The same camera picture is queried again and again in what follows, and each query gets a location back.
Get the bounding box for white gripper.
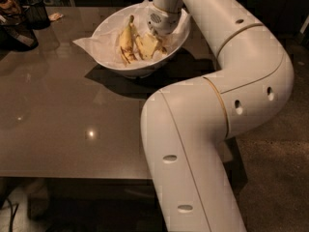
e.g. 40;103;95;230
140;3;182;60

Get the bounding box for small spotted banana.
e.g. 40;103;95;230
131;25;146;60

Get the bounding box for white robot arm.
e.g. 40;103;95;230
141;0;294;232

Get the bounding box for small banana piece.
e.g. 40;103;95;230
159;46;167;55

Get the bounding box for large yellow banana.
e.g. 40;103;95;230
119;15;137;65

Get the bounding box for white bowl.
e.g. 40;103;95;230
92;1;191;78

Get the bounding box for white paper liner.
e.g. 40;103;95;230
74;0;190;76

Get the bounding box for small wrapped packet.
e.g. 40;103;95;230
48;13;64;21

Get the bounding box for black mesh pen cup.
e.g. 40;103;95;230
21;0;50;30

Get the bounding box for black mesh basket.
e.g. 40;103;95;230
0;14;39;51

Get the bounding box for black cable on floor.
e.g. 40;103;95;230
2;197;19;232

